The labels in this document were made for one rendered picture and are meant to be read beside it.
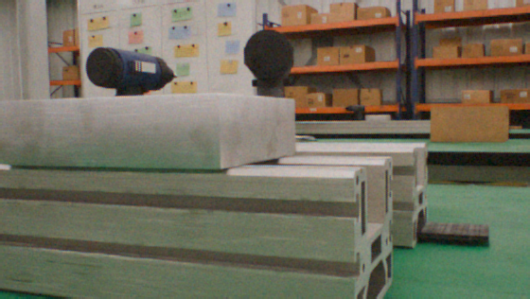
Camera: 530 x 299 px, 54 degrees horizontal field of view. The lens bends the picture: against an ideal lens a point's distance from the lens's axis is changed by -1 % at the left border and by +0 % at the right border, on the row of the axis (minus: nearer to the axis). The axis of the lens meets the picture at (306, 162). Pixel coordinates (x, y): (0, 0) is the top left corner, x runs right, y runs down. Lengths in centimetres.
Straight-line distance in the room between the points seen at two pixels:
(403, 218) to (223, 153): 21
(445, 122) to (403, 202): 188
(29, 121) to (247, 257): 16
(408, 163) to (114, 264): 24
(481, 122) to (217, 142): 206
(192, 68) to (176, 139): 345
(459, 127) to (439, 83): 855
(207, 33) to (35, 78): 553
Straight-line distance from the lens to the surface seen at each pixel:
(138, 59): 84
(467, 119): 231
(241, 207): 29
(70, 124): 34
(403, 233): 45
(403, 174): 46
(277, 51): 63
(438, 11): 1010
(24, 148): 36
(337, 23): 1030
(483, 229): 50
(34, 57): 898
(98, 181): 33
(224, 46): 362
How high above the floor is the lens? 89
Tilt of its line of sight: 5 degrees down
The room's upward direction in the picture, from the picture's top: 1 degrees counter-clockwise
